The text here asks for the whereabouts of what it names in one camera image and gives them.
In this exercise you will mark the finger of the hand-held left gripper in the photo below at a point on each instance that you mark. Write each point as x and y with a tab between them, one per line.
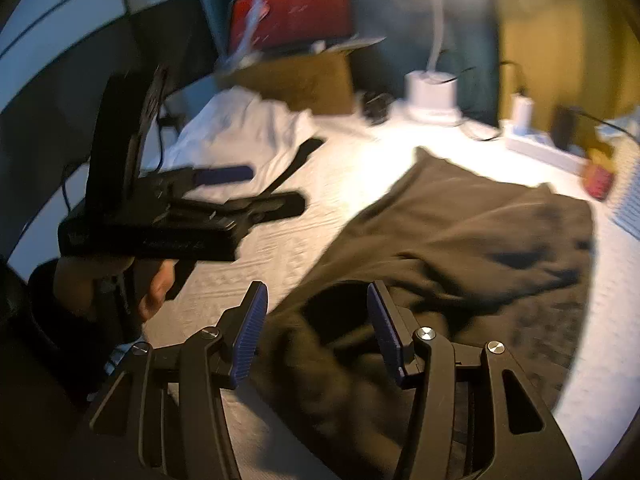
220	175
270	205

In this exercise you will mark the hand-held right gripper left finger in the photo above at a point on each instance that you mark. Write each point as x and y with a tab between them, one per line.
250	335

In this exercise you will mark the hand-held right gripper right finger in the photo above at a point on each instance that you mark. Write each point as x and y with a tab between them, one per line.
385	335

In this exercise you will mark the brown t-shirt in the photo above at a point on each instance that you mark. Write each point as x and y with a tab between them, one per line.
450	240

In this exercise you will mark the person's left forearm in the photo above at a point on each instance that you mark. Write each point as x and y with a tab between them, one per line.
45	340

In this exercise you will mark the person's left hand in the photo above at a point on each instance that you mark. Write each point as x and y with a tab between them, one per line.
75	280

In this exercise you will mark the white cloth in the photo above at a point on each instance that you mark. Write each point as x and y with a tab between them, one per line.
235	125

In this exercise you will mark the cardboard box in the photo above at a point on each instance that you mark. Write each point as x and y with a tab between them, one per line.
300	80

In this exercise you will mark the clear plastic wrap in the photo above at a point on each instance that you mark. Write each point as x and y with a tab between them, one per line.
250	25

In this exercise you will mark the red box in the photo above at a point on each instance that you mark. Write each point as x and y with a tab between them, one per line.
300	10

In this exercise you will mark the white desk lamp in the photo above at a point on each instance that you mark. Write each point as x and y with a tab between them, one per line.
430	95

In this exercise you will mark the dark teal curtain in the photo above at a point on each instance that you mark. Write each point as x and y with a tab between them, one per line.
390	20

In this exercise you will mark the white power strip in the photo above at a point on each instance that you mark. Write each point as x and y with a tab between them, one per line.
535	147

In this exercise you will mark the white charger plug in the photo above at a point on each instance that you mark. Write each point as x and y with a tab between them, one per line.
521	115

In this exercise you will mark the red round tin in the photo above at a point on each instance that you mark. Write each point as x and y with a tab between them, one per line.
597	180

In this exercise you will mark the black power adapter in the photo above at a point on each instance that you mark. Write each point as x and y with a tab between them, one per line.
565	127

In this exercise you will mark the white perforated basket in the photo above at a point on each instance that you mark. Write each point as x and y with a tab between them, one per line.
627	185

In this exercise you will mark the yellow curtain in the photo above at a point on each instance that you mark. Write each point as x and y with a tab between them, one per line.
550	50

